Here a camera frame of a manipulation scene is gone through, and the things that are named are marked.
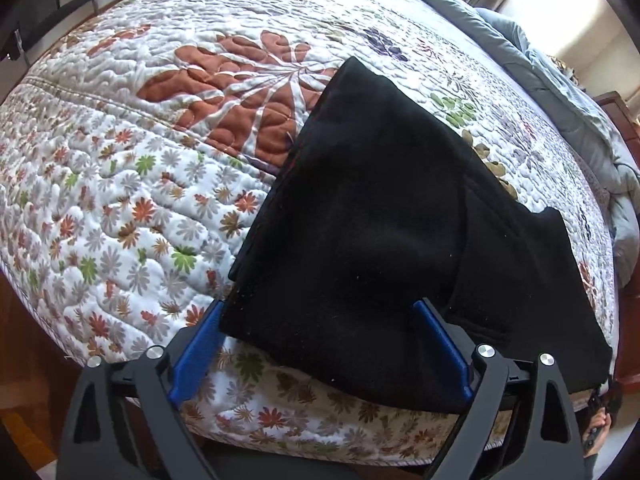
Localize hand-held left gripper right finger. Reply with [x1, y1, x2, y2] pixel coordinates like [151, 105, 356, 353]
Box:
[411, 297, 587, 480]

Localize wooden bed frame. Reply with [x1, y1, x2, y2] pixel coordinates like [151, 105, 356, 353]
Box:
[597, 90, 640, 391]

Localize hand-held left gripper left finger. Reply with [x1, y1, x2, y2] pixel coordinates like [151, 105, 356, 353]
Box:
[56, 299, 227, 480]

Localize floral quilted bedspread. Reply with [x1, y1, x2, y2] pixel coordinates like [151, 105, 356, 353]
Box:
[0, 0, 617, 463]

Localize grey-blue comforter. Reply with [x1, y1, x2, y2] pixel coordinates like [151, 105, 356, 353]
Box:
[367, 0, 640, 286]

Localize black chair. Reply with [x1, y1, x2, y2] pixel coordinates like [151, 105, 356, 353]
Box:
[0, 0, 99, 63]

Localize black pants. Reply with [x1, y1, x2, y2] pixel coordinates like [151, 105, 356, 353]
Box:
[218, 56, 614, 415]

